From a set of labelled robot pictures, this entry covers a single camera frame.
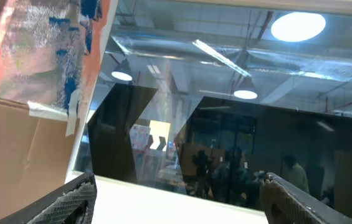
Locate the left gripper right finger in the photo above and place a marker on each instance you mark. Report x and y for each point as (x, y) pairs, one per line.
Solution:
(285, 203)

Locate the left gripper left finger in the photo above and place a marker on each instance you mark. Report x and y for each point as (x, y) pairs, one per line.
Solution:
(72, 203)

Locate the pendant lamp centre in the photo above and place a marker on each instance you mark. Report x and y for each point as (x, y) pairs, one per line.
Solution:
(246, 89)

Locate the pendant lamp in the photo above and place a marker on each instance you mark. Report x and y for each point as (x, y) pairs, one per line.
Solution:
(246, 89)
(123, 71)

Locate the pendant lamp left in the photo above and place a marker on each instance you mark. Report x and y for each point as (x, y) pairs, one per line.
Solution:
(123, 71)

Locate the painted cardboard panel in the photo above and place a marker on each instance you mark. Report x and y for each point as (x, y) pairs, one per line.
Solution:
(51, 54)

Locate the round ceiling lamp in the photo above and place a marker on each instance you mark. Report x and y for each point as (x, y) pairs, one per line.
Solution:
(298, 26)

